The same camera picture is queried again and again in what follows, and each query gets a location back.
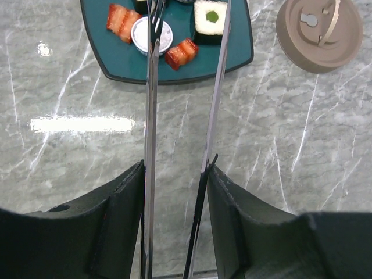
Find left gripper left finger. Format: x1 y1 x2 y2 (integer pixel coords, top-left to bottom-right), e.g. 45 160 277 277
1 162 145 278

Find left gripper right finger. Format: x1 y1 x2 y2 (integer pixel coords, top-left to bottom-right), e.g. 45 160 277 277
208 167 371 278

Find sushi roll green centre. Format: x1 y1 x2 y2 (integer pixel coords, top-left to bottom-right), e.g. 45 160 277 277
191 0 227 45

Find metal tongs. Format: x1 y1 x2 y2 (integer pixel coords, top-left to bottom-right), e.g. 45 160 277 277
140 1 231 278

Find right pork belly piece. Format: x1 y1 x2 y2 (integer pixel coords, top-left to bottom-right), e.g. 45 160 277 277
164 38 199 70

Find pork belly piece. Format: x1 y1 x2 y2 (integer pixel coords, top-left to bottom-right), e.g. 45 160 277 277
164 38 199 70
106 3 142 44

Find white blue rice bowl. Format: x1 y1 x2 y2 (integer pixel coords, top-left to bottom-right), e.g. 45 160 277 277
131 16 173 56

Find teal square plate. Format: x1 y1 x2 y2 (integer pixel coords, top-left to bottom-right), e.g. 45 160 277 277
81 1 253 85

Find brown round lid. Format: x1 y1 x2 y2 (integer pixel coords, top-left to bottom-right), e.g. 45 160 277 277
276 1 363 74

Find left pork belly piece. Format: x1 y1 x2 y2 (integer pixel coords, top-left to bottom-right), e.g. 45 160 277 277
106 3 142 44

